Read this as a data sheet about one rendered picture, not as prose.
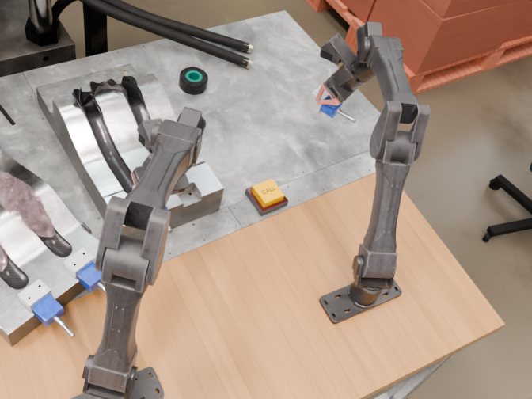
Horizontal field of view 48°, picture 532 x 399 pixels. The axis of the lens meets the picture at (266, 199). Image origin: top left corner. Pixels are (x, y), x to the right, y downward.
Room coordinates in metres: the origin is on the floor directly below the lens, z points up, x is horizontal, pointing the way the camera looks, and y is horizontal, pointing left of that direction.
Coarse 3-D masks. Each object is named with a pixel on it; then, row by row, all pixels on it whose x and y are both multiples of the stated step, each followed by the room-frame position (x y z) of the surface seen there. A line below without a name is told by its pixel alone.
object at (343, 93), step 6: (330, 78) 1.18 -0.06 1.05; (354, 78) 1.17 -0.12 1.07; (330, 84) 1.17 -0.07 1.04; (336, 84) 1.17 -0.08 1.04; (348, 84) 1.17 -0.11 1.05; (354, 84) 1.17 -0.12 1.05; (360, 84) 1.18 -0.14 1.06; (336, 90) 1.16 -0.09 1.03; (342, 90) 1.17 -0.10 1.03; (348, 90) 1.18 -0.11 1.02; (354, 90) 1.20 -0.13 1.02; (342, 96) 1.16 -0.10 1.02; (348, 96) 1.17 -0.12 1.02
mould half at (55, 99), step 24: (96, 72) 1.14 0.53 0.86; (120, 72) 1.17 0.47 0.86; (48, 96) 1.01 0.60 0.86; (72, 96) 0.97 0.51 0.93; (96, 96) 0.99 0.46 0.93; (120, 96) 1.01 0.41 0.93; (144, 96) 1.04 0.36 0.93; (48, 120) 0.98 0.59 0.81; (72, 120) 0.90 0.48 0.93; (120, 120) 0.96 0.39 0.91; (72, 144) 0.86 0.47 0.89; (96, 144) 0.88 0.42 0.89; (120, 144) 0.91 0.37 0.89; (96, 168) 0.82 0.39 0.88; (192, 168) 0.90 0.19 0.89; (96, 192) 0.77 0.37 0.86; (120, 192) 0.77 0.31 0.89; (216, 192) 0.86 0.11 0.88; (192, 216) 0.82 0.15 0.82
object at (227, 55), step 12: (132, 24) 1.34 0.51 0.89; (144, 24) 1.35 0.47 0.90; (156, 24) 1.36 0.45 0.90; (168, 36) 1.36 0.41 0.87; (180, 36) 1.37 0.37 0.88; (204, 48) 1.38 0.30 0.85; (216, 48) 1.39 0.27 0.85; (228, 60) 1.39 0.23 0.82; (240, 60) 1.40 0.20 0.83; (252, 60) 1.42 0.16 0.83
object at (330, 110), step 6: (318, 90) 1.23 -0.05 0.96; (312, 96) 1.21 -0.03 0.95; (324, 96) 1.21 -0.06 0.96; (312, 102) 1.20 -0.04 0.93; (312, 108) 1.20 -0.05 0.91; (318, 108) 1.20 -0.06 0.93; (324, 108) 1.19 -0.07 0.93; (330, 108) 1.19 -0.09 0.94; (336, 108) 1.19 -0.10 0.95; (330, 114) 1.19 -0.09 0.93; (342, 114) 1.19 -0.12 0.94; (354, 120) 1.18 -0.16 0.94
